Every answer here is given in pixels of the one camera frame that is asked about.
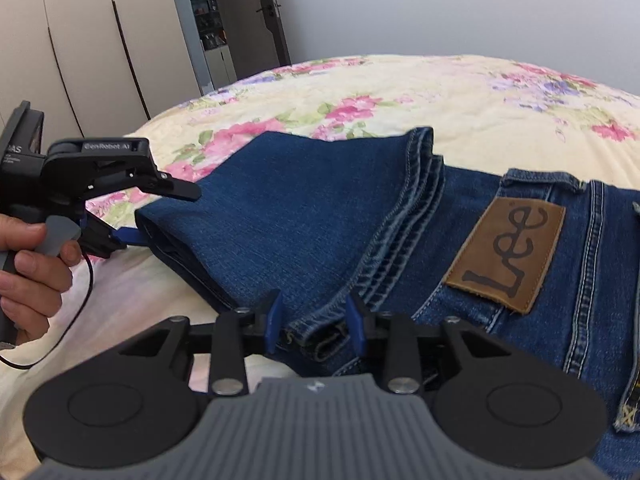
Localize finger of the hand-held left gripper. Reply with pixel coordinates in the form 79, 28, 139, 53
89, 162, 203, 204
79, 214, 152, 262

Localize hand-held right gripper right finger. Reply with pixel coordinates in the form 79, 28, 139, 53
345, 295, 517, 396

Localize blue denim pants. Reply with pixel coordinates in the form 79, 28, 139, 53
134, 126, 640, 480

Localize floral bed blanket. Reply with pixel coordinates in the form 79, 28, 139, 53
0, 55, 640, 413

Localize dark brown door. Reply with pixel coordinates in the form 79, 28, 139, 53
207, 0, 293, 83

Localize beige wardrobe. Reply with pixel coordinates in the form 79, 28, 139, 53
0, 0, 203, 137

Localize person's left hand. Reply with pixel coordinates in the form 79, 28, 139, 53
0, 212, 83, 345

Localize black cable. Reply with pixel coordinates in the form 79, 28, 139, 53
0, 252, 96, 370

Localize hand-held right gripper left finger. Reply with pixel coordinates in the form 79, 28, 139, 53
117, 289, 286, 397

